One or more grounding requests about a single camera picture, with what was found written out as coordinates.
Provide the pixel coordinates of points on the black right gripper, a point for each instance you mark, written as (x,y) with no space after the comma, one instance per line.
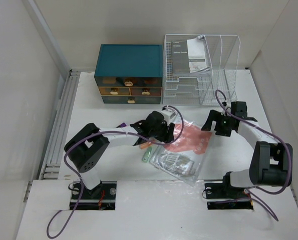
(216,116)

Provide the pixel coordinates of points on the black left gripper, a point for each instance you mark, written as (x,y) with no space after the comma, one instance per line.
(167,136)

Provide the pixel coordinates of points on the grey Canon setup guide booklet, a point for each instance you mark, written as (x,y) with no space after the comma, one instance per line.
(189,57)

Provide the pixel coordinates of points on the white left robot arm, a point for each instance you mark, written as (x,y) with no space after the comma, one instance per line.
(88,145)

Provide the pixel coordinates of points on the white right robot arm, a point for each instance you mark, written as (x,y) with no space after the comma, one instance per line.
(271,163)

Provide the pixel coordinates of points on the orange translucent capsule tube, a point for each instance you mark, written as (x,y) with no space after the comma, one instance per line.
(146,144)

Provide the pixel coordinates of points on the green translucent capsule tube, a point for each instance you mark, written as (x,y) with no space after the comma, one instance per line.
(147,154)

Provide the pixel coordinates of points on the black purple highlighter marker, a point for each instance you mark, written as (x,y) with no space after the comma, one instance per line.
(122,125)

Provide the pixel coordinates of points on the teal drawer organizer box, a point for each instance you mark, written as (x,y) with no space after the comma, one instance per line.
(130,73)

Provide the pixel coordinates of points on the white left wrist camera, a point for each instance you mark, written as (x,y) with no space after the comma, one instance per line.
(169,114)

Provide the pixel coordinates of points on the white wire mesh file rack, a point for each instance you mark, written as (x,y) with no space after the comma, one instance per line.
(223,54)

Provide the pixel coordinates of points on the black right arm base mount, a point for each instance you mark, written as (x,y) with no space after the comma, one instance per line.
(221,196)

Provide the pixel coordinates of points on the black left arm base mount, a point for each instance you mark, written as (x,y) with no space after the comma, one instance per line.
(102,199)

